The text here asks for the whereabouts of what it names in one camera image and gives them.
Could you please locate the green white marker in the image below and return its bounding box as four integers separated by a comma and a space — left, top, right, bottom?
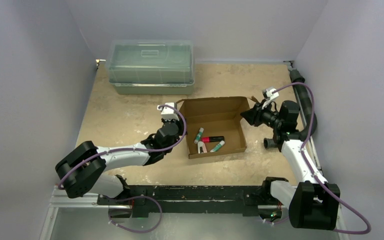
194, 127, 204, 144
210, 140, 225, 153

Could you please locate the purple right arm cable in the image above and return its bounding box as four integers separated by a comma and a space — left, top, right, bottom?
271, 82, 372, 235

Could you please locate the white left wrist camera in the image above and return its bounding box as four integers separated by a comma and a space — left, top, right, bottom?
157, 102, 180, 121

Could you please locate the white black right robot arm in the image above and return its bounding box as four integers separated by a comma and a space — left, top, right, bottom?
240, 100, 340, 231

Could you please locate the black corrugated hose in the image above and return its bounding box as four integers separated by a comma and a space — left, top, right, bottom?
263, 67, 318, 151

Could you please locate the clear plastic storage bin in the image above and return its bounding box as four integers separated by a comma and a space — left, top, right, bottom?
105, 39, 195, 95

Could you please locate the brown cardboard box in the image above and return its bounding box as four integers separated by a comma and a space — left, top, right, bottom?
177, 96, 250, 159

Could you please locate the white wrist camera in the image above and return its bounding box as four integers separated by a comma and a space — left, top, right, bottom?
262, 87, 279, 109
157, 102, 180, 121

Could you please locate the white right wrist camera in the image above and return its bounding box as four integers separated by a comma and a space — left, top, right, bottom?
262, 87, 279, 109

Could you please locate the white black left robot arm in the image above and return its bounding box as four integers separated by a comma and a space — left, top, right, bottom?
55, 119, 187, 205

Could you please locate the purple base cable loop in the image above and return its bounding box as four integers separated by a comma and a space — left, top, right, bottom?
107, 194, 164, 234

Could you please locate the red black marker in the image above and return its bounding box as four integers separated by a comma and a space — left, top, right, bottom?
201, 136, 225, 143

